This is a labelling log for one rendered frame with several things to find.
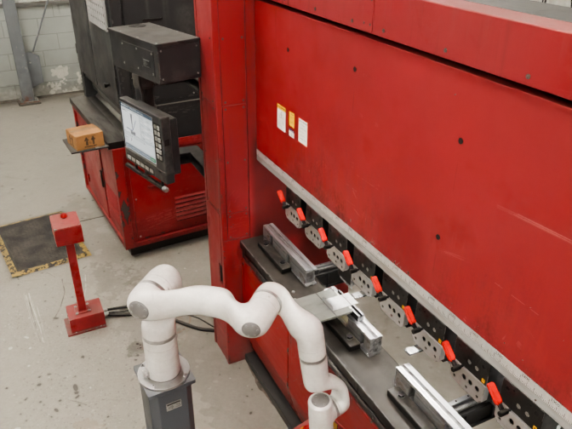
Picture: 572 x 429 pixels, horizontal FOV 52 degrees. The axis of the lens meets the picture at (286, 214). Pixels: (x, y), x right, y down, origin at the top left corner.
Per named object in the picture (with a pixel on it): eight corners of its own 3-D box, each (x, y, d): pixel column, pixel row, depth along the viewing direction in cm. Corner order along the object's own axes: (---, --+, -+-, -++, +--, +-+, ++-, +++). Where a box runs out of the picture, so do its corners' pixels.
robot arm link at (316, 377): (331, 331, 197) (339, 398, 211) (293, 352, 190) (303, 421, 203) (348, 344, 191) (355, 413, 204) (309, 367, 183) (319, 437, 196)
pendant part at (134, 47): (125, 175, 342) (105, 26, 302) (163, 164, 357) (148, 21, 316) (170, 207, 309) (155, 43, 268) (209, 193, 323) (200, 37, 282)
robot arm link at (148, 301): (148, 295, 206) (123, 323, 193) (143, 267, 201) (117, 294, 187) (283, 317, 192) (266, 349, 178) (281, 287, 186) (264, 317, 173)
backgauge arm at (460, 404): (429, 426, 227) (434, 400, 220) (546, 374, 252) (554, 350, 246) (443, 441, 221) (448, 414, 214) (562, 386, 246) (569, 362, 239)
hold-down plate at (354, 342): (314, 311, 267) (315, 306, 266) (324, 309, 269) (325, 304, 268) (349, 352, 244) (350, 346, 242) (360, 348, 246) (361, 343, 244)
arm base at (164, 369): (147, 399, 204) (141, 358, 195) (130, 365, 218) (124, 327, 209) (197, 380, 212) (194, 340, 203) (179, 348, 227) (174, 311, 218)
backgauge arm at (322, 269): (303, 284, 309) (303, 262, 303) (401, 256, 335) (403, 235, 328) (310, 293, 303) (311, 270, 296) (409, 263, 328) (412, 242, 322)
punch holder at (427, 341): (410, 338, 207) (416, 300, 199) (430, 331, 210) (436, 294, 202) (438, 365, 195) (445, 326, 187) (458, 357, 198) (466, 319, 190)
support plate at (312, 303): (278, 306, 252) (278, 304, 252) (330, 290, 263) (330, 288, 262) (297, 330, 238) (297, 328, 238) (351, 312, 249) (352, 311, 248)
